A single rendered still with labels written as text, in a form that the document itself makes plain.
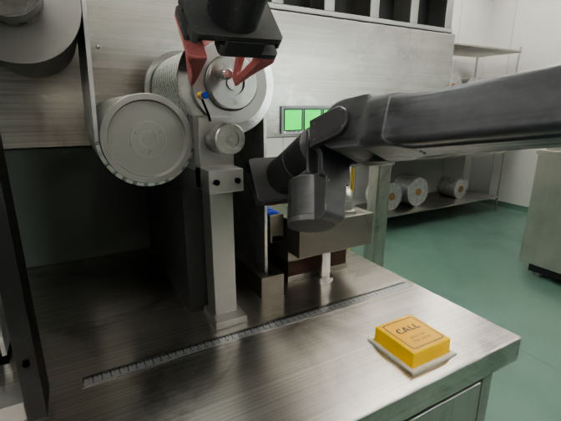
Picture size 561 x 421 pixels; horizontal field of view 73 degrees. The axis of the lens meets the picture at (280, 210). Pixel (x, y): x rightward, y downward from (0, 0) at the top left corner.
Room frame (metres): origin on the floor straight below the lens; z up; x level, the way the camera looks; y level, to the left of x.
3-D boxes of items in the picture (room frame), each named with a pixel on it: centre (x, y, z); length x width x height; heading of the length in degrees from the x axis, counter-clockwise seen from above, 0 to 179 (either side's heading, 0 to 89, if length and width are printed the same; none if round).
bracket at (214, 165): (0.52, 0.09, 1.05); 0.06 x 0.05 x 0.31; 29
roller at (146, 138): (0.62, 0.24, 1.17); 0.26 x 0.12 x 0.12; 29
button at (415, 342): (0.45, -0.18, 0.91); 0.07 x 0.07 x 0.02; 29
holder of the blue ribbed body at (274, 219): (0.72, 0.06, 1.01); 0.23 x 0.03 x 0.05; 29
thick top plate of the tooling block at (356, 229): (0.80, 0.00, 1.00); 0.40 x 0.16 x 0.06; 29
